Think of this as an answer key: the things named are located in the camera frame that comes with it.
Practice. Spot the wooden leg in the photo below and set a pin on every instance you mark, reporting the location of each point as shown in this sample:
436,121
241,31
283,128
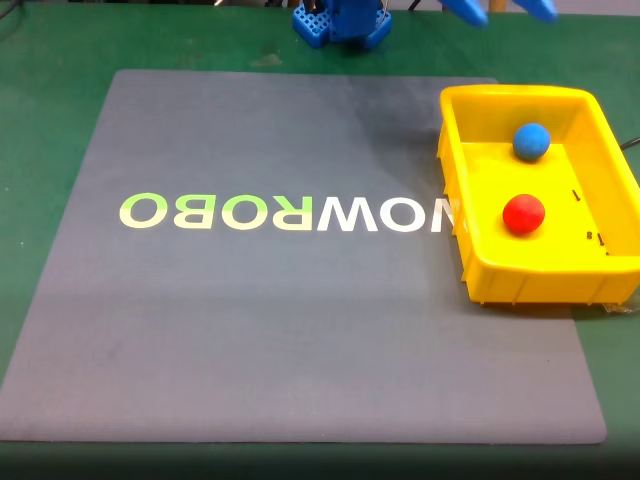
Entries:
496,5

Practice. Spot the blue ball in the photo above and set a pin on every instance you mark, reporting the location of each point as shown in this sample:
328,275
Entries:
531,142

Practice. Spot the clear plastic wrap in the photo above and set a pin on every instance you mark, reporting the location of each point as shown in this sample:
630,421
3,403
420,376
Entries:
620,307

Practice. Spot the yellow plastic bin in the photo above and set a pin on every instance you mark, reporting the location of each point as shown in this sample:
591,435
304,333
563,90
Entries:
490,170

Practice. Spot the grey mat with NOWROBO print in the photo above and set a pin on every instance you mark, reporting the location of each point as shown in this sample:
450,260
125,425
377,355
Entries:
250,325

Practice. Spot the red ball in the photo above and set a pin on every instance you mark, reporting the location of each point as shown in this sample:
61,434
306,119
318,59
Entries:
523,214

